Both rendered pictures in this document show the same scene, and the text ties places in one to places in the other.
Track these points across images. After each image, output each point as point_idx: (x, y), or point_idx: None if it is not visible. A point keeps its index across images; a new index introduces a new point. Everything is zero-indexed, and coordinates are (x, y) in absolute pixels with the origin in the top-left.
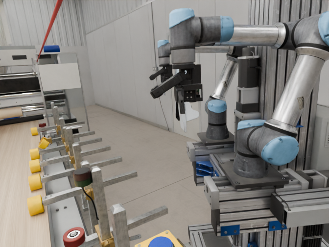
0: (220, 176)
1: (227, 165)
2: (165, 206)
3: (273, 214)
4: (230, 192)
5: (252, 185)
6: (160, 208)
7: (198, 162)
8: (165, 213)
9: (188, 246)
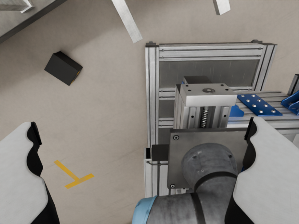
0: (225, 120)
1: (233, 139)
2: (225, 11)
3: (166, 144)
4: (183, 119)
5: (168, 150)
6: (223, 1)
7: None
8: (215, 10)
9: (134, 38)
